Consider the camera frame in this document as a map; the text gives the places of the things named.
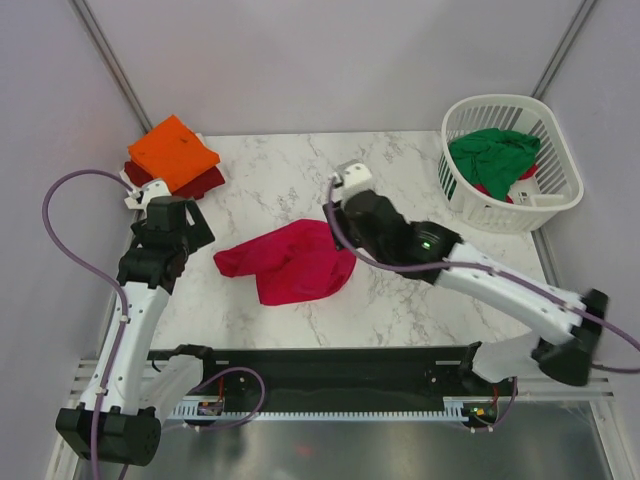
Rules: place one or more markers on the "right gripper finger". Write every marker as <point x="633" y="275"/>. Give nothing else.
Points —
<point x="340" y="238"/>
<point x="334" y="215"/>

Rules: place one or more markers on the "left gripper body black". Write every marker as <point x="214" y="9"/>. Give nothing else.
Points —
<point x="138" y="229"/>

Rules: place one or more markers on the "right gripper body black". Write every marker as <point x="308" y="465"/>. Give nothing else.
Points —
<point x="364" y="246"/>

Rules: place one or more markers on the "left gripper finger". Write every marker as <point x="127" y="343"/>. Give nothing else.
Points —
<point x="193" y="212"/>
<point x="199" y="235"/>

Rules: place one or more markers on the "pink red t shirt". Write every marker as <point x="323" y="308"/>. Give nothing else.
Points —
<point x="293" y="264"/>

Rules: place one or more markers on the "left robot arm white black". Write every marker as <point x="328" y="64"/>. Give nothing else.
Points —
<point x="119" y="416"/>

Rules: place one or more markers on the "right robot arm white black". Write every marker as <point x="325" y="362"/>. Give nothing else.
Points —
<point x="565" y="327"/>

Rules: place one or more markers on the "folded dark red t shirt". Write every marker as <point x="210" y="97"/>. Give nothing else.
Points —
<point x="163" y="179"/>

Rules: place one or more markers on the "folded white t shirt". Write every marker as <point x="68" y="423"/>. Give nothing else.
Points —
<point x="137" y="197"/>

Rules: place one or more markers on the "folded orange t shirt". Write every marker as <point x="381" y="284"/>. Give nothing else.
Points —
<point x="172" y="141"/>

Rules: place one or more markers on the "green t shirt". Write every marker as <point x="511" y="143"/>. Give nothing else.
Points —
<point x="488" y="153"/>

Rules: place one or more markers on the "white plastic laundry basket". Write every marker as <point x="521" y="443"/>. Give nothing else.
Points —
<point x="555" y="186"/>

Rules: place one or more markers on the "red garment under green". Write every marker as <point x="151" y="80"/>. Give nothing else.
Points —
<point x="499" y="188"/>

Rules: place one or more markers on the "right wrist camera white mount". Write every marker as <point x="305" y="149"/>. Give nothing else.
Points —
<point x="352" y="178"/>

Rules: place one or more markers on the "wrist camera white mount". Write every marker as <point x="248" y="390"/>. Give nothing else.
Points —
<point x="147" y="192"/>
<point x="352" y="178"/>

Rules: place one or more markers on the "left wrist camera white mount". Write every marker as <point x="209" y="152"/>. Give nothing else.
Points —
<point x="147" y="192"/>

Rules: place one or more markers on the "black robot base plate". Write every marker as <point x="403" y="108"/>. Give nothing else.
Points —
<point x="338" y="378"/>

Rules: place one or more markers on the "white slotted cable duct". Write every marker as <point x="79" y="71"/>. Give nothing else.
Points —
<point x="449" y="409"/>

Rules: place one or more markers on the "aluminium frame rail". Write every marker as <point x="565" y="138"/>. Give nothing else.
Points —
<point x="530" y="388"/>

